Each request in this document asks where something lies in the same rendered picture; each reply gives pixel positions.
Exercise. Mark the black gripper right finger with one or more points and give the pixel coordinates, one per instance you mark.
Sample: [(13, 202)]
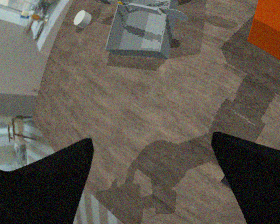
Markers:
[(253, 173)]

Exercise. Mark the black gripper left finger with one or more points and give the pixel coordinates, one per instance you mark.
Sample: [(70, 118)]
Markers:
[(47, 191)]

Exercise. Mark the white cylinder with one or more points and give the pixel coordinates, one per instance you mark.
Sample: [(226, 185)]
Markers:
[(82, 19)]

